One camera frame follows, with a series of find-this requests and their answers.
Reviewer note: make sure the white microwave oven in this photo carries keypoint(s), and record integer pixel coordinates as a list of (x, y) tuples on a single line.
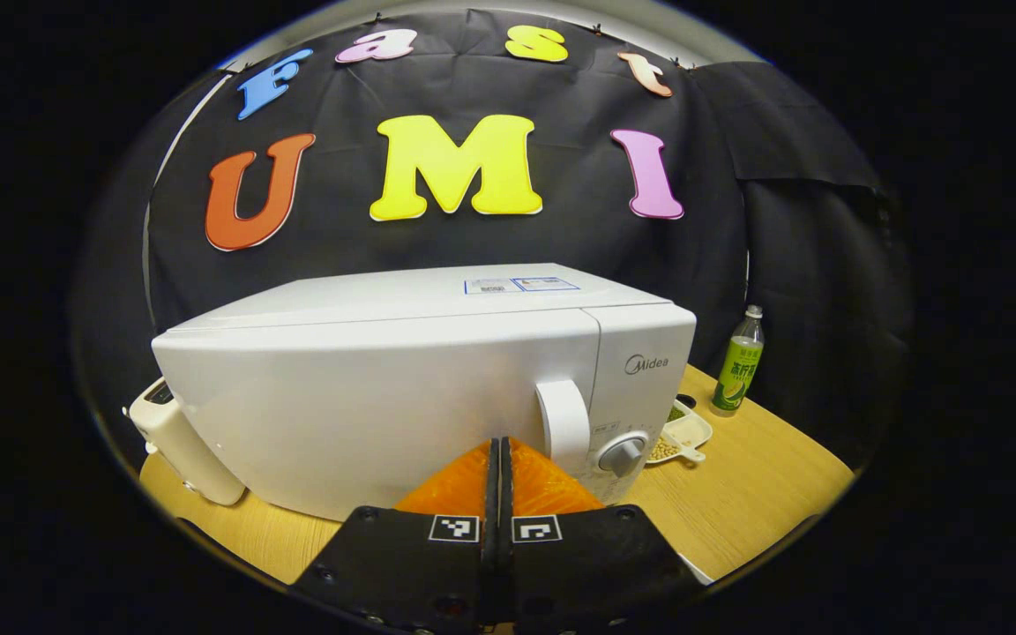
[(384, 397)]

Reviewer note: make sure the white toaster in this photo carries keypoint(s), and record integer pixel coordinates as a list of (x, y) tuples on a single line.
[(190, 459)]

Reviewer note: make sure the green label drink bottle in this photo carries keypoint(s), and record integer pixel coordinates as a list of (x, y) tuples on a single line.
[(737, 375)]

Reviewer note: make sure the black backdrop cloth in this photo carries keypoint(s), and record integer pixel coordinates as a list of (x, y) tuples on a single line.
[(561, 238)]

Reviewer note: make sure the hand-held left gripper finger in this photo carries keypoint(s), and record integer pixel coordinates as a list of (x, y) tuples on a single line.
[(492, 547), (507, 547)]

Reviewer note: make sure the divided white snack dish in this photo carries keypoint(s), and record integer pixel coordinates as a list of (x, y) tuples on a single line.
[(689, 432)]

